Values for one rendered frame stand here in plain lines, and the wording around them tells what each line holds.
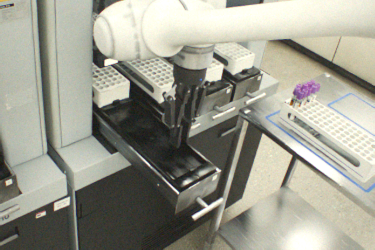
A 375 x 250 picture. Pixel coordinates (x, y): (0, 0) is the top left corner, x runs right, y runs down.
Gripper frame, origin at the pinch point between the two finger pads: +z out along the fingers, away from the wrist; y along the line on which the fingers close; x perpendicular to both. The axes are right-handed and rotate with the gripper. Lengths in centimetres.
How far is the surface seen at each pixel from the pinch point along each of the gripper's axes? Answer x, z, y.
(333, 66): -65, 82, -229
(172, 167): 5.8, 3.8, 6.8
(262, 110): 3.8, 2.3, -28.8
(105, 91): -21.9, -2.3, 7.9
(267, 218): 10, 56, -45
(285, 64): -90, 85, -199
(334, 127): 24.1, -3.8, -32.3
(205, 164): 10.2, 2.5, 0.5
